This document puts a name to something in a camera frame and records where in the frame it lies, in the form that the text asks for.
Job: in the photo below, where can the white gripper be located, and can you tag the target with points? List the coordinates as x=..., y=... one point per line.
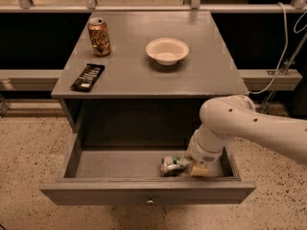
x=200, y=154

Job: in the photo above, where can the crushed silver green 7up can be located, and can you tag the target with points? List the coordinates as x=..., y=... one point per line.
x=174, y=165

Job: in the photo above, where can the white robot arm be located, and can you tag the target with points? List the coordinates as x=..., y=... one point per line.
x=224, y=118

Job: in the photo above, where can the open grey top drawer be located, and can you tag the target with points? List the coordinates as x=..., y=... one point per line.
x=100, y=176

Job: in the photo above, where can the orange brown soda can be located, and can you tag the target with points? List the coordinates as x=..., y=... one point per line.
x=97, y=28

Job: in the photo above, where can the grey wooden cabinet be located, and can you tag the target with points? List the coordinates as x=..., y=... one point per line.
x=133, y=84

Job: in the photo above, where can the white paper bowl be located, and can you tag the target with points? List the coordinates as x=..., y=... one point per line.
x=167, y=51

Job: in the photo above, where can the black snack bar wrapper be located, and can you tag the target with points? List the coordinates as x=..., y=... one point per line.
x=87, y=78

